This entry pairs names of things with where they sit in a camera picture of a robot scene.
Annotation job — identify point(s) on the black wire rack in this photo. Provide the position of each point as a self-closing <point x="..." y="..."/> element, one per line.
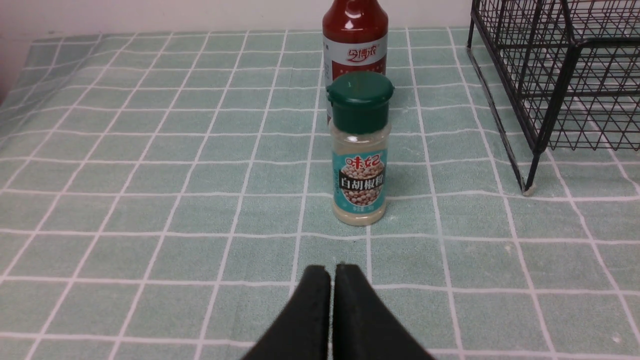
<point x="569" y="68"/>

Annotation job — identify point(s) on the green checkered tablecloth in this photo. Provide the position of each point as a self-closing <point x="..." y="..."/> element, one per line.
<point x="162" y="194"/>

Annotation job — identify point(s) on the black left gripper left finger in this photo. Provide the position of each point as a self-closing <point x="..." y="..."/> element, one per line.
<point x="301" y="330"/>

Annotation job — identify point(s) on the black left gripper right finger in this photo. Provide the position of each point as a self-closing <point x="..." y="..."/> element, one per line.
<point x="363" y="326"/>

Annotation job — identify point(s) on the red ketchup bottle yellow cap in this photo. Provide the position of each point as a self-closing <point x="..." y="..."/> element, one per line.
<point x="355" y="38"/>

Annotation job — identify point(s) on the white pepper shaker green cap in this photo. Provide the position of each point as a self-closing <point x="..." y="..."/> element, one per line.
<point x="358" y="107"/>

